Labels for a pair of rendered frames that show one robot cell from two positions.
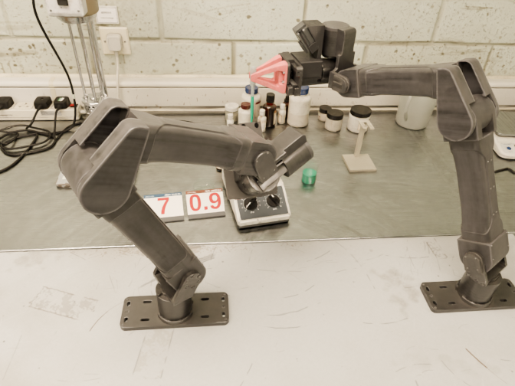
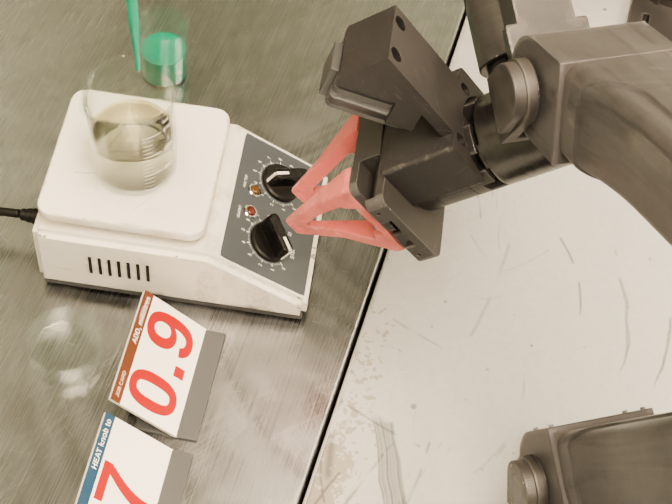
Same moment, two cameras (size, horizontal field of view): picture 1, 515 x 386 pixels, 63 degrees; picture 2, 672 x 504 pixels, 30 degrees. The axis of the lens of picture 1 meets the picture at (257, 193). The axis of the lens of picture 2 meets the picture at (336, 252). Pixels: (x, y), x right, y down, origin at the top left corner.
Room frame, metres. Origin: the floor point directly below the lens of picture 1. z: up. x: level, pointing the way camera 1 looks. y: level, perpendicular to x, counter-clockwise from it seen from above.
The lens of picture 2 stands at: (0.55, 0.51, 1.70)
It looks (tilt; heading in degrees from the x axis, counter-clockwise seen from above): 54 degrees down; 287
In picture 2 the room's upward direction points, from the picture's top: 8 degrees clockwise
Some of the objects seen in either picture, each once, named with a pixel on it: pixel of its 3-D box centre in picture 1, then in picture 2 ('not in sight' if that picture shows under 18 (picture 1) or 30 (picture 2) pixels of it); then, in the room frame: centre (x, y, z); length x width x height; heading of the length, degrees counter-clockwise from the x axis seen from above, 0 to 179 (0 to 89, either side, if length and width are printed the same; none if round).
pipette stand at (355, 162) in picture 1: (362, 145); not in sight; (1.02, -0.29, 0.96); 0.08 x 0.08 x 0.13; 9
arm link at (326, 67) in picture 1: (328, 67); not in sight; (0.91, -0.14, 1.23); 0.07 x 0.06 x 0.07; 107
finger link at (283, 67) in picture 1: (270, 73); not in sight; (0.87, -0.01, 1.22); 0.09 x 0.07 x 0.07; 107
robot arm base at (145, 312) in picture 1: (174, 299); not in sight; (0.48, 0.14, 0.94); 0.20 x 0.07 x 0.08; 97
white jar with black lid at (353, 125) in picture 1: (359, 119); not in sight; (1.23, -0.32, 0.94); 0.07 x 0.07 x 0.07
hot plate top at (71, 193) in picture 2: not in sight; (137, 162); (0.86, 0.02, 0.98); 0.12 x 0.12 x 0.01; 17
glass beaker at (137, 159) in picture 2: not in sight; (128, 131); (0.86, 0.03, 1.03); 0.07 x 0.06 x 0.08; 67
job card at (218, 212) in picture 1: (205, 203); (169, 365); (0.78, 0.13, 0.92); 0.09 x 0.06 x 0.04; 104
